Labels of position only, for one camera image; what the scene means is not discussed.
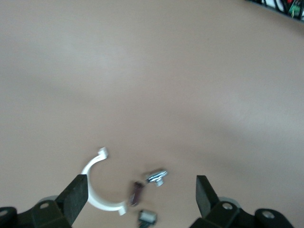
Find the metal bolt clamp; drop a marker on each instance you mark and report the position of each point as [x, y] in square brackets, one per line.
[156, 177]

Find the brown terminal block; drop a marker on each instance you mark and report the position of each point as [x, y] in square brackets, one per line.
[135, 193]

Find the white curved pipe clamp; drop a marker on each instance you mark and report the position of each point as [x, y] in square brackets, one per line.
[99, 202]

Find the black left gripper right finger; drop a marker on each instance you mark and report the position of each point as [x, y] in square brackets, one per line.
[225, 218]

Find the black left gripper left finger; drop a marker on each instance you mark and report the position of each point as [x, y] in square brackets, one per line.
[47, 216]

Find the white-capped black push button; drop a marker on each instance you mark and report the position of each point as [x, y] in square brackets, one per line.
[147, 217]

